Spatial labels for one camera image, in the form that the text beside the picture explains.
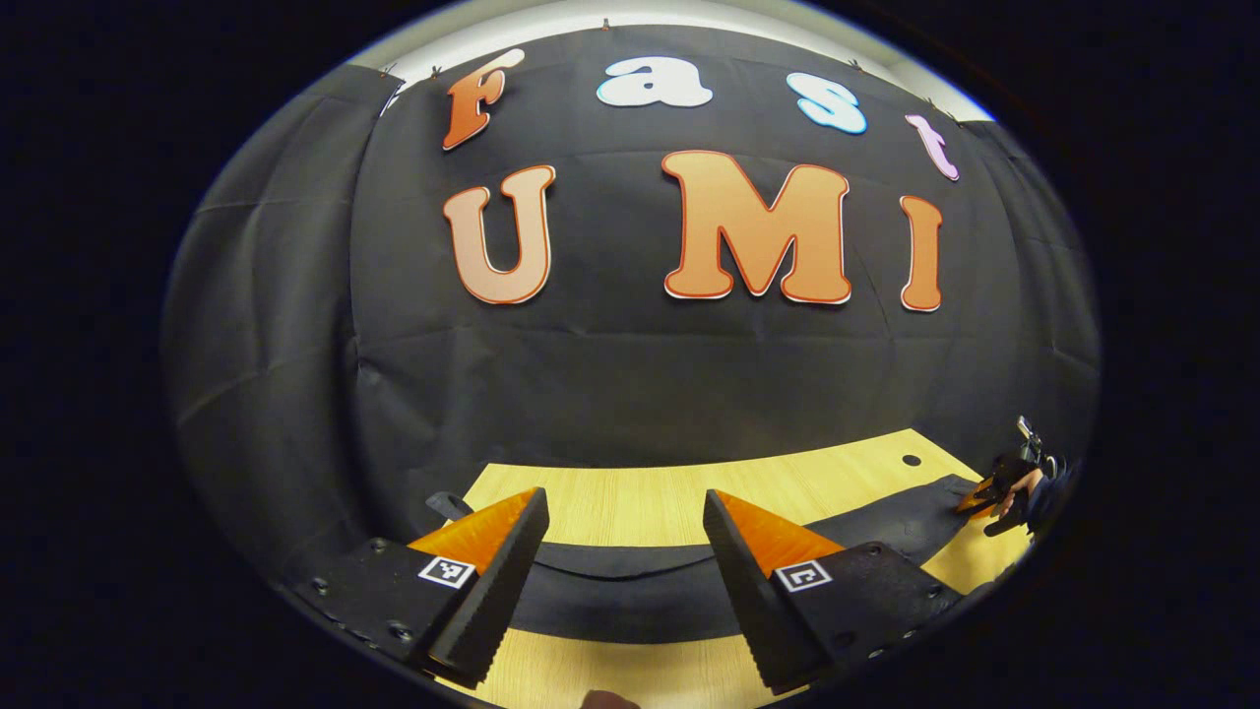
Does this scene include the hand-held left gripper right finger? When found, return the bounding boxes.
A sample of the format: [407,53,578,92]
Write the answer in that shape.
[702,488,966,695]

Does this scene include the dark jeans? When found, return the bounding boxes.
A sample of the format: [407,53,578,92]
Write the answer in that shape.
[426,473,987,648]

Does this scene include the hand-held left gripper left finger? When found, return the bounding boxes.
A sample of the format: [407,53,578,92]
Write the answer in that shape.
[281,485,550,690]

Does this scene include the black backdrop cloth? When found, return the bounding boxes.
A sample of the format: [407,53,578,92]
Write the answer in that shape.
[162,25,1102,577]

